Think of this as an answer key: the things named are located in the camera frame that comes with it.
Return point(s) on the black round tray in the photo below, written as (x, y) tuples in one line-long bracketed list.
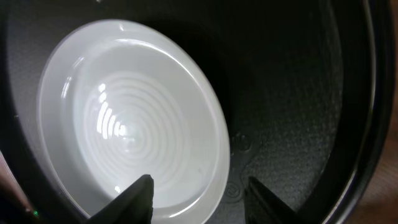
[(305, 87)]

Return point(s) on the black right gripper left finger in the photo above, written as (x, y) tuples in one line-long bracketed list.
[(132, 206)]

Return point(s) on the white plate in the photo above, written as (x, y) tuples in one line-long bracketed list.
[(119, 100)]

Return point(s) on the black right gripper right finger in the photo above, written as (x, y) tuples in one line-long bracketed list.
[(261, 206)]

